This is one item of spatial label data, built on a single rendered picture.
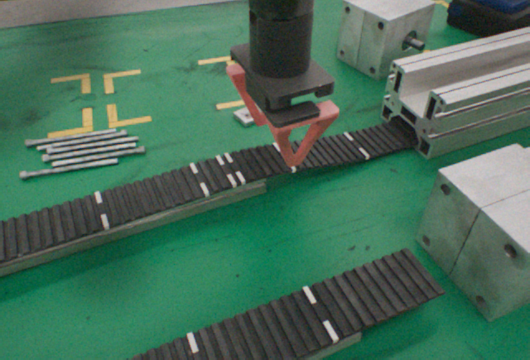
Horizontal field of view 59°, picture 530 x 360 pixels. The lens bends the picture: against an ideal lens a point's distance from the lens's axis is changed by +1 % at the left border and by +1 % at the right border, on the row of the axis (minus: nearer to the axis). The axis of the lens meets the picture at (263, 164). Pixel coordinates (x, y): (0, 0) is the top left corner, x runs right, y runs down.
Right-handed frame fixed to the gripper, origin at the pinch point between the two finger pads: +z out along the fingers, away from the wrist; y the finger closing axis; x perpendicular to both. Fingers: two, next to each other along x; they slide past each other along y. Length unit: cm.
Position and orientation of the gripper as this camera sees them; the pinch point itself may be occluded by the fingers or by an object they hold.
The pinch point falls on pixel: (277, 137)
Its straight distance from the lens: 50.1
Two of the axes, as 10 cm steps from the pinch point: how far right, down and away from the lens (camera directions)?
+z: 0.0, 7.5, 6.7
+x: -9.1, 2.8, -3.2
